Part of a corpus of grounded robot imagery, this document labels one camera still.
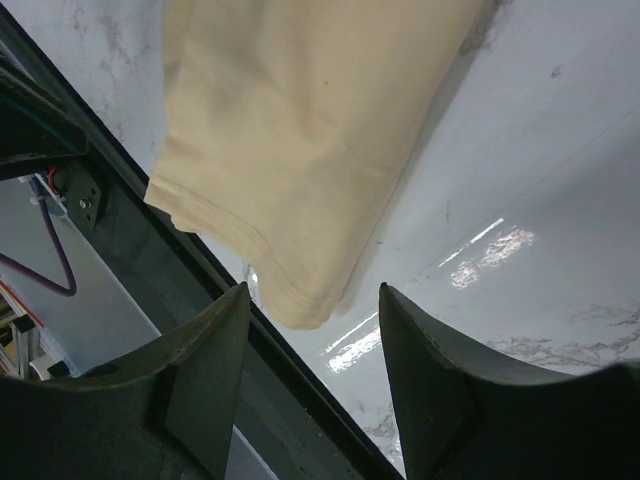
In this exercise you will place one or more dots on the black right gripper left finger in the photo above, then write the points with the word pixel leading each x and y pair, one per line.
pixel 163 411

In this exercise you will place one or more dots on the yellow t shirt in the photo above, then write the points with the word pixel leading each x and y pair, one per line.
pixel 288 126

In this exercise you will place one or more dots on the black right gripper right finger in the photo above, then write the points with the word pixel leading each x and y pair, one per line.
pixel 466 411

